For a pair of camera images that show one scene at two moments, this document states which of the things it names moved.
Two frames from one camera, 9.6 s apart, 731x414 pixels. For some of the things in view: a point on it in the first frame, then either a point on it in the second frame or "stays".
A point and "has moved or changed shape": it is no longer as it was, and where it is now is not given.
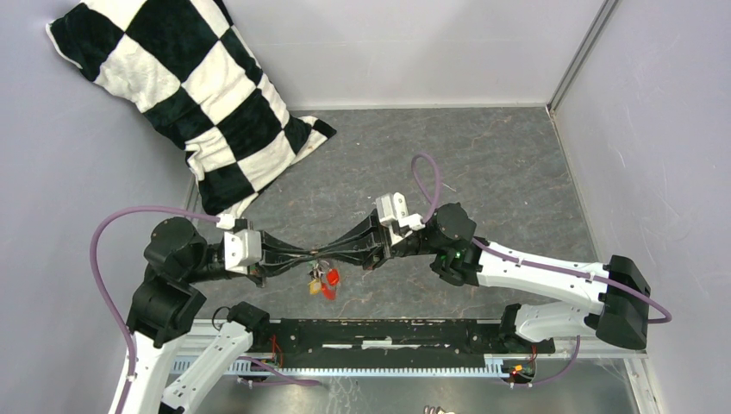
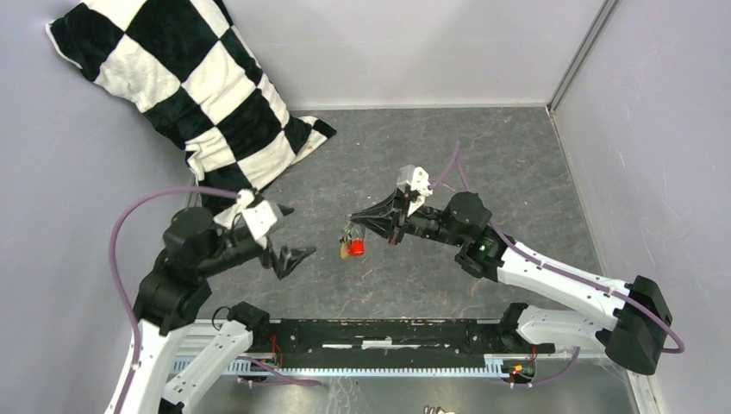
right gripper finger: [368, 257] → [385, 218]
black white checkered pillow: [186, 65] stays
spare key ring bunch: [438, 410] stays
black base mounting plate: [328, 343] stays
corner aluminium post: [580, 57] stays
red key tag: [329, 287] has moved or changed shape
